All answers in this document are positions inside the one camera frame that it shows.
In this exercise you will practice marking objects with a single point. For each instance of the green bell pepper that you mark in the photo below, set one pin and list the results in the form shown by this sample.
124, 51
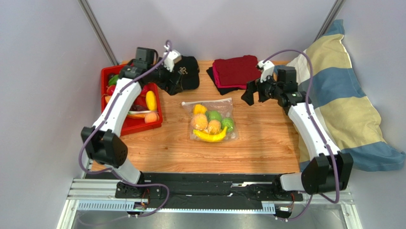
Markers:
113, 80

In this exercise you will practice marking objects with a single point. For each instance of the blue striped pillow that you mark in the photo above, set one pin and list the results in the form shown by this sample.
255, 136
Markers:
344, 110

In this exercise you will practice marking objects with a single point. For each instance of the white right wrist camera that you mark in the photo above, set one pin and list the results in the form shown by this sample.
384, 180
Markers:
267, 70

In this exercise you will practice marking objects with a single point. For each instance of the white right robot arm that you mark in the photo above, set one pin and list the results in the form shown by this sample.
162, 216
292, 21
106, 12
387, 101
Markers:
329, 169

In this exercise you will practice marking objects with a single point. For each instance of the aluminium frame rail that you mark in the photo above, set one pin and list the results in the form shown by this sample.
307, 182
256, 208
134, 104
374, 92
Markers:
92, 194

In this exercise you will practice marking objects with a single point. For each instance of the folded dark red shirt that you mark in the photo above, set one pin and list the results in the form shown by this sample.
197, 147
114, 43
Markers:
235, 72

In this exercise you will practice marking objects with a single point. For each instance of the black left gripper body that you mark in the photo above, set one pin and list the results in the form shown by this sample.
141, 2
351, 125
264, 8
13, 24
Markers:
161, 77

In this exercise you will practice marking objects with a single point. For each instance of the red plastic fruit tray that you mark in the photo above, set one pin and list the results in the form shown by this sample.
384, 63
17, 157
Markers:
131, 125

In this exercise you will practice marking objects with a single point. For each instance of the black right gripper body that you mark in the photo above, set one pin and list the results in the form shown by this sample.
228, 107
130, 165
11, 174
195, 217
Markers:
256, 90

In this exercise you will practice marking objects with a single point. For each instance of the green apple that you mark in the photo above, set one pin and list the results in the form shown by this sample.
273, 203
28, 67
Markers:
214, 115

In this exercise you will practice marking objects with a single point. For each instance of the clear polka dot zip bag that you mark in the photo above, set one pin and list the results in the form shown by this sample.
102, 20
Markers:
225, 108

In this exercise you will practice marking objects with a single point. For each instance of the black mounting base plate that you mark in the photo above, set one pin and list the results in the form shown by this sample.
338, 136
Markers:
199, 191

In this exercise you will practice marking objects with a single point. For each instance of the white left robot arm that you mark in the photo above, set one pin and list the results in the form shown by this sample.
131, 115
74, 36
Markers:
101, 141

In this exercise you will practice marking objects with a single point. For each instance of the yellow bell pepper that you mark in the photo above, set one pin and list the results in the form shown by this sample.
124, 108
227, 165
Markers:
199, 109

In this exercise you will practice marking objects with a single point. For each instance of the black baseball cap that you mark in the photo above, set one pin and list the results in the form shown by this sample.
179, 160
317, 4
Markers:
189, 69

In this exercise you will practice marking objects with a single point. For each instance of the orange peach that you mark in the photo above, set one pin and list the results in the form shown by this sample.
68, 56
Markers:
151, 117

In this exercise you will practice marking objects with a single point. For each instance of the yellow banana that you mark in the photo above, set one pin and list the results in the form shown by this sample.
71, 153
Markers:
211, 138

